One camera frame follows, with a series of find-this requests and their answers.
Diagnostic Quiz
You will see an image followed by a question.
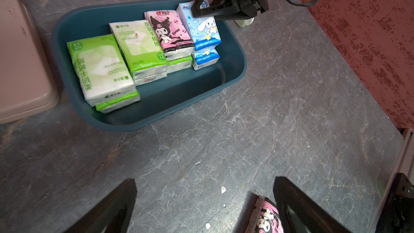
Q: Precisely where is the aluminium front rail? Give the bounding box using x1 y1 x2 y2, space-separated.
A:
369 128 414 233

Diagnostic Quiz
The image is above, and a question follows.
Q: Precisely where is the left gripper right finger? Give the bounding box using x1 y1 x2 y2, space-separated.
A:
273 176 349 233

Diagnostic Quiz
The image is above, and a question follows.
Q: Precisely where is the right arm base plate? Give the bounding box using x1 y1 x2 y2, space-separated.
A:
375 173 414 233

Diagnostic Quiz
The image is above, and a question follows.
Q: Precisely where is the pink tissue pack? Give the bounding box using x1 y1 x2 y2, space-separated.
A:
144 10 195 61
245 195 284 233

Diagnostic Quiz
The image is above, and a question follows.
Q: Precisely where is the blue tissue pack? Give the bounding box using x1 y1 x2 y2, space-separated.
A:
192 49 221 71
176 1 222 52

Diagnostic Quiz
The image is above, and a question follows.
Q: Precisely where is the green tissue pack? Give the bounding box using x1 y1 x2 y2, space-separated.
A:
167 56 193 74
109 20 168 86
66 34 136 107
95 91 141 114

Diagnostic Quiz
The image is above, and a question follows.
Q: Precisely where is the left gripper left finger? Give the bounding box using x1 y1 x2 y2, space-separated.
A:
66 179 137 233

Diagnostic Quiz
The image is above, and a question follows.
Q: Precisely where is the teal plastic storage box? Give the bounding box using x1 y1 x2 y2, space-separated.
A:
51 0 247 132

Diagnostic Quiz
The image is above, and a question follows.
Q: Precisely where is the pink pencil case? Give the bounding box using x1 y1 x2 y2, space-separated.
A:
1 0 60 124

